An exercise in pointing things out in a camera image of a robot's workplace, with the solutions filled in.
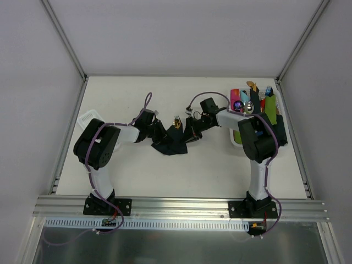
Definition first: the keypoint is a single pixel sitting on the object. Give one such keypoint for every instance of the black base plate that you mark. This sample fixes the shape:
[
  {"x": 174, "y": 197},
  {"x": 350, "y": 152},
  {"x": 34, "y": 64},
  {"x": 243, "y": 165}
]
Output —
[
  {"x": 123, "y": 206},
  {"x": 246, "y": 209}
]

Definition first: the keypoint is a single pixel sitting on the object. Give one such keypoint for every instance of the light blue napkin roll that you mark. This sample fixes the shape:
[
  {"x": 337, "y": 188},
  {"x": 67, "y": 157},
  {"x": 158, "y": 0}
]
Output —
[{"x": 244, "y": 97}]

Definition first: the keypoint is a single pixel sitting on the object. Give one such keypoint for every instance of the dark navy paper napkin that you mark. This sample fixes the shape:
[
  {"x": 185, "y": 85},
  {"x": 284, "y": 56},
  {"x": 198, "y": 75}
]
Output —
[{"x": 176, "y": 147}]

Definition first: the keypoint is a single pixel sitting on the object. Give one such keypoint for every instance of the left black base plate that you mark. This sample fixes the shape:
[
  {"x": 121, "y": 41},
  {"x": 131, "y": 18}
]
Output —
[{"x": 123, "y": 206}]

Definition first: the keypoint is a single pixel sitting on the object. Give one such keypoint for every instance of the large white storage bin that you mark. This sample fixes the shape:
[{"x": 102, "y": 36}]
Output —
[{"x": 279, "y": 105}]

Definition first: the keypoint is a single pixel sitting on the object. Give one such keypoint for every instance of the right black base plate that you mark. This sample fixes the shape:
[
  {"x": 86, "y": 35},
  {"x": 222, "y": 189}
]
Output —
[{"x": 246, "y": 209}]

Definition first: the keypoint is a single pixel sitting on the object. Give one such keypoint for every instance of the tall green napkin roll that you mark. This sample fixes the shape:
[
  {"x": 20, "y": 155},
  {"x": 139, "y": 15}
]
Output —
[{"x": 270, "y": 109}]

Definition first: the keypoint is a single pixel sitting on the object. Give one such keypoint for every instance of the pink napkin roll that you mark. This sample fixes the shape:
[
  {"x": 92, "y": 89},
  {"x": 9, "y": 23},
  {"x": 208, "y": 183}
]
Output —
[{"x": 234, "y": 96}]

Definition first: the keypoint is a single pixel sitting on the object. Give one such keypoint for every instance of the black napkin roll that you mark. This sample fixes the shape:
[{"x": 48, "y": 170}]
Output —
[{"x": 280, "y": 131}]

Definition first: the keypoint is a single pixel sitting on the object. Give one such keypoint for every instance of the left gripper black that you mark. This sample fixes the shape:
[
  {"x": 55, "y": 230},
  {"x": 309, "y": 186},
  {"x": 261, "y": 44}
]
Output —
[{"x": 160, "y": 131}]

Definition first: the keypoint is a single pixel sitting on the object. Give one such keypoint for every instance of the iridescent spoon in bin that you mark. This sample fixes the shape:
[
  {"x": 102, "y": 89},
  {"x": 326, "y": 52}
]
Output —
[{"x": 238, "y": 106}]

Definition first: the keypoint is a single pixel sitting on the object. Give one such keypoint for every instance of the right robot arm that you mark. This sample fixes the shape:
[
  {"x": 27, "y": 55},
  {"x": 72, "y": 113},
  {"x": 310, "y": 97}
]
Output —
[{"x": 260, "y": 145}]

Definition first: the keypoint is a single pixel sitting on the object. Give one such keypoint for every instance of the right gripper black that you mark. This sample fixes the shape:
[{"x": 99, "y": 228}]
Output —
[{"x": 191, "y": 128}]

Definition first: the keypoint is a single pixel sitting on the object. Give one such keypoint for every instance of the white slotted cable duct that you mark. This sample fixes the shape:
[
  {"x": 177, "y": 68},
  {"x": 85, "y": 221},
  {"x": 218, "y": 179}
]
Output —
[{"x": 148, "y": 224}]

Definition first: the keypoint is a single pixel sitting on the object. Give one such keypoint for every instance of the dark navy napkin roll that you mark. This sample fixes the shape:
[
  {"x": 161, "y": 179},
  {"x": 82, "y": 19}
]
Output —
[{"x": 255, "y": 99}]

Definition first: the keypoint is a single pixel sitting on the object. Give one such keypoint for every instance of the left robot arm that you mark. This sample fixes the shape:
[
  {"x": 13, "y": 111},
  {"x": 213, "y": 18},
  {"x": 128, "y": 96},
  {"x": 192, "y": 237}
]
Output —
[{"x": 94, "y": 149}]

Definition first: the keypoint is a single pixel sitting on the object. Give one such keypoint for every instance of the aluminium mounting rail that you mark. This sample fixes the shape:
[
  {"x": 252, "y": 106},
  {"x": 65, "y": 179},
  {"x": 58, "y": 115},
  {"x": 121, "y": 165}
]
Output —
[{"x": 292, "y": 210}]

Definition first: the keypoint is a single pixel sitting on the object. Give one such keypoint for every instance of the blue fork in bin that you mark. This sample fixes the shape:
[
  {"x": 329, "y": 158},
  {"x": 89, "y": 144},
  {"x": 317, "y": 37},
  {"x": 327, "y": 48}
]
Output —
[{"x": 269, "y": 91}]

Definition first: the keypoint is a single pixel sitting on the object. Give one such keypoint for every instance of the iridescent rainbow fork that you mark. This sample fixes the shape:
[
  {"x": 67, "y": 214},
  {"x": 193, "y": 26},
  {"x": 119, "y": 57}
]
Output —
[{"x": 177, "y": 119}]

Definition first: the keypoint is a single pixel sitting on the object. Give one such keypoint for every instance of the silver spoon in bin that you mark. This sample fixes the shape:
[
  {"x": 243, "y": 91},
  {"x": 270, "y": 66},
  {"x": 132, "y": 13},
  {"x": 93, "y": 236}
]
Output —
[{"x": 248, "y": 107}]

